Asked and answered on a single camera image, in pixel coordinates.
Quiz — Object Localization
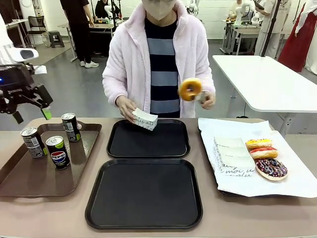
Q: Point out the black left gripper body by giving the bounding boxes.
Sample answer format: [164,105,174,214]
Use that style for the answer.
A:
[0,63,35,98]

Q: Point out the plain glazed donut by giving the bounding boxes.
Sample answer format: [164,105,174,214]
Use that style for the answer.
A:
[178,77,204,102]

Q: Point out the metal tongs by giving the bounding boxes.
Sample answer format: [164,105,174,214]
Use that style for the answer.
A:
[194,90,210,104]

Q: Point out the yellow iced donut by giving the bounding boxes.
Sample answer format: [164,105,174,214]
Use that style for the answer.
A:
[245,138,273,150]

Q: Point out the red iced donut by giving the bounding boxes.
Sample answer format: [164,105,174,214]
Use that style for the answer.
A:
[248,146,279,160]

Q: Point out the chocolate sprinkled donut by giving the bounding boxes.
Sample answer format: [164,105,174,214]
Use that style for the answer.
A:
[255,158,289,181]

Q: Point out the person's right forearm pink sleeve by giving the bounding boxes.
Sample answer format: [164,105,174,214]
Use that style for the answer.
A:
[102,61,131,105]

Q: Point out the person's left forearm pink sleeve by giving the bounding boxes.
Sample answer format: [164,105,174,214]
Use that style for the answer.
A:
[192,66,216,99]

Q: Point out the person's right hand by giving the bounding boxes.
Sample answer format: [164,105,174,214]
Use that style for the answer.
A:
[115,96,137,124]

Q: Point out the person's left hand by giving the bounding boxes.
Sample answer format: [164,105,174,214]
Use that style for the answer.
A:
[201,92,216,111]

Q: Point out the black office chair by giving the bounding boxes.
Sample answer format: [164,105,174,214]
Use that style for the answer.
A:
[27,15,48,46]

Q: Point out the grey plastic stool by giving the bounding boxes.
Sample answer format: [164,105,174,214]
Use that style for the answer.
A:
[48,30,65,49]

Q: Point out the standing person in black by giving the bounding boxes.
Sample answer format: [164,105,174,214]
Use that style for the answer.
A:
[60,0,100,69]

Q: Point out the brown plastic tray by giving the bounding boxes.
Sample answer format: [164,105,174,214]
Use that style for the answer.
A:
[0,122,103,199]

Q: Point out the seated person in black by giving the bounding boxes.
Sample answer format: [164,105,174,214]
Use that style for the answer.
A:
[95,0,121,19]

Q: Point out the black square tray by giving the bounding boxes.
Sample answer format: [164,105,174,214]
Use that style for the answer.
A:
[106,119,191,160]
[84,158,204,230]

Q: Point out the person in pink jacket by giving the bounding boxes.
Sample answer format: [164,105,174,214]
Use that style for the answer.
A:
[102,0,216,119]

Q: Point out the grey background workbench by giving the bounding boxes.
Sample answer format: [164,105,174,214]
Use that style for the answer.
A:
[221,19,262,56]

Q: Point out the black tray under paper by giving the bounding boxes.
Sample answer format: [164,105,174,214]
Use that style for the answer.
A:
[197,125,251,198]

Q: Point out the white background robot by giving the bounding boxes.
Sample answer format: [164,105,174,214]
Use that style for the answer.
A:
[234,0,262,26]

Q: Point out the white folding table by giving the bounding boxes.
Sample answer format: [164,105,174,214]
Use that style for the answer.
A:
[212,55,317,136]

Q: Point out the person in white clothes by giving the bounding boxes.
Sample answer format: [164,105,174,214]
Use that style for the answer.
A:
[254,0,292,58]

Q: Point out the black stand pole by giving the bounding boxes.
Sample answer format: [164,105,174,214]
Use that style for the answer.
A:
[261,0,282,58]

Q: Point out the white paper sheet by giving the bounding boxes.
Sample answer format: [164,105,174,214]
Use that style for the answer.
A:
[198,117,317,199]

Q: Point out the white paper cable tag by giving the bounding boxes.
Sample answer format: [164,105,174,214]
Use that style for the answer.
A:
[32,64,48,75]

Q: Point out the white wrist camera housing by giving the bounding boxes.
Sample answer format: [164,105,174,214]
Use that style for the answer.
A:
[9,47,40,62]

